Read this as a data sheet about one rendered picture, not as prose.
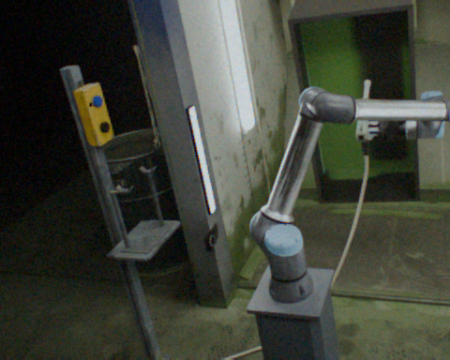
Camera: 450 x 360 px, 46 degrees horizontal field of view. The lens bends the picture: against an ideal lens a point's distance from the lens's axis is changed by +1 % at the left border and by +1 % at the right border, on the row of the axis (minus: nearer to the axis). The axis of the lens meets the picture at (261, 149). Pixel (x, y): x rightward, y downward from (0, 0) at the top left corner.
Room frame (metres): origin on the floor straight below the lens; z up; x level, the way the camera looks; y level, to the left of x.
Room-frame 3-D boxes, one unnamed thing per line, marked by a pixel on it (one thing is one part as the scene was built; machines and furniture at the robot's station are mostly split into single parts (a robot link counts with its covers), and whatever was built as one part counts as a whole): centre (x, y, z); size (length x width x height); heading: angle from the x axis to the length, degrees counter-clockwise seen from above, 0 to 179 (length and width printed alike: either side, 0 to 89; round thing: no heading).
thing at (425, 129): (2.25, -0.79, 1.10); 0.12 x 0.09 x 0.10; 73
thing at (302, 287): (1.84, -0.03, 0.69); 0.19 x 0.19 x 0.10
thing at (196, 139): (2.65, 0.33, 0.96); 0.06 x 0.02 x 0.63; 158
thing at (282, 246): (1.85, -0.03, 0.83); 0.17 x 0.15 x 0.18; 16
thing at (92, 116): (2.24, 0.70, 1.42); 0.12 x 0.06 x 0.26; 158
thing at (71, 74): (2.26, 0.75, 0.82); 0.06 x 0.06 x 1.64; 68
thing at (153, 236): (2.21, 0.60, 0.95); 0.26 x 0.15 x 0.32; 158
